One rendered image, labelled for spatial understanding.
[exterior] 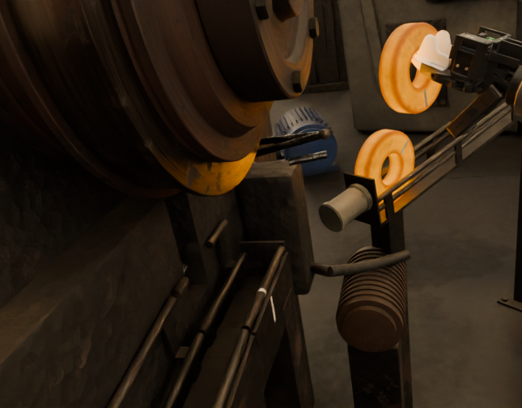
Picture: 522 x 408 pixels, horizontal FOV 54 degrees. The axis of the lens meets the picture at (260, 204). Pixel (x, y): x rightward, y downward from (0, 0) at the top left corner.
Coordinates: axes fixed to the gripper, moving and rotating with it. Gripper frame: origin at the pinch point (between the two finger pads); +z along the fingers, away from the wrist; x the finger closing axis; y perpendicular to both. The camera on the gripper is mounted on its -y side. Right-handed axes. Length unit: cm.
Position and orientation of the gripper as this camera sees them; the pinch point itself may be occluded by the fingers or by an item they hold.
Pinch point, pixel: (413, 57)
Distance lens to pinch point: 96.7
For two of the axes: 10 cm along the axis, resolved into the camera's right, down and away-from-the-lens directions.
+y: 0.3, -8.0, -6.0
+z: -6.5, -4.7, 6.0
